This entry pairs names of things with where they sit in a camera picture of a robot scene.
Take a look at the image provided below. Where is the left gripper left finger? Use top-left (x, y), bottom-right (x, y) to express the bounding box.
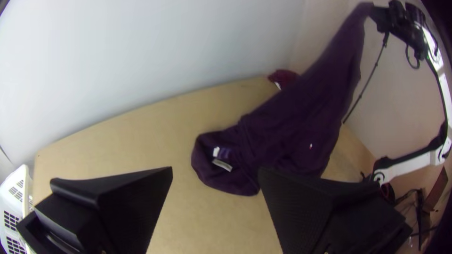
top-left (15, 166), bottom-right (174, 254)

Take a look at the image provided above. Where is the dark red garment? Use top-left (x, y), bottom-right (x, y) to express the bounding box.
top-left (266, 69), bottom-right (301, 91)

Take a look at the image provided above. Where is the black t-shirt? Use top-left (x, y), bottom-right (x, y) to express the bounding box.
top-left (190, 2), bottom-right (376, 197)

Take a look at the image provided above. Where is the white laundry basket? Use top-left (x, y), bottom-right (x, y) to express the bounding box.
top-left (0, 163), bottom-right (37, 254)

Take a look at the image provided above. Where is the black cable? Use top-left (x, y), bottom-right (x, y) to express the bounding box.
top-left (404, 43), bottom-right (421, 70)

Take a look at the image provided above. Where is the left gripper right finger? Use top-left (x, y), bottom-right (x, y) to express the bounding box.
top-left (257, 167), bottom-right (414, 254)

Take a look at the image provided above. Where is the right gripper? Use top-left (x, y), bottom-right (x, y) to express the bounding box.
top-left (369, 1), bottom-right (407, 35)

